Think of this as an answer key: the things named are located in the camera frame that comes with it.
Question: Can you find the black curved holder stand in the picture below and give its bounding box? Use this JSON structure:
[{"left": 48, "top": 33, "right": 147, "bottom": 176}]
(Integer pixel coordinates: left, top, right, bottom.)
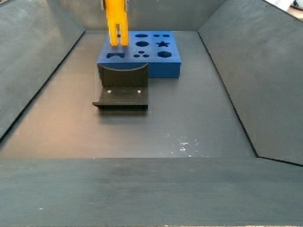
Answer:
[{"left": 92, "top": 64, "right": 148, "bottom": 109}]

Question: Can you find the yellow double-square peg block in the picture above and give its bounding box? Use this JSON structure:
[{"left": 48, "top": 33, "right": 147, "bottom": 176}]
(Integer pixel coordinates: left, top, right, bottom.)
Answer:
[{"left": 103, "top": 0, "right": 129, "bottom": 46}]

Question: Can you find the blue foam shape board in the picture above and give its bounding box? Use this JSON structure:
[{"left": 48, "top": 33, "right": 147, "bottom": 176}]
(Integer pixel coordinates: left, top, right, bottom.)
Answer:
[{"left": 97, "top": 31, "right": 181, "bottom": 78}]

